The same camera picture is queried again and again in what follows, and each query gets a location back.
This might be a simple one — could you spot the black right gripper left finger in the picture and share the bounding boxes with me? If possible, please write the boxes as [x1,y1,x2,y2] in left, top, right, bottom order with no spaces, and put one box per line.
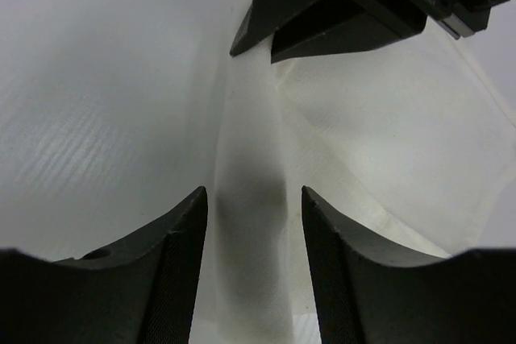
[1,187,207,343]

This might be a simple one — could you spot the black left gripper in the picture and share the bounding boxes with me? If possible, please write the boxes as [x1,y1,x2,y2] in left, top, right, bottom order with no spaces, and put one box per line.
[269,0,510,63]

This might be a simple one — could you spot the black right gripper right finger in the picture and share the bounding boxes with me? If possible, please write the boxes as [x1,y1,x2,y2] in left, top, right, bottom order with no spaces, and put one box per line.
[302,187,515,343]

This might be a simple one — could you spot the white cloth napkin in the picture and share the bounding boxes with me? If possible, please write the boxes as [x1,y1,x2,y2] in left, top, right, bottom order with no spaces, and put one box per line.
[185,5,515,343]

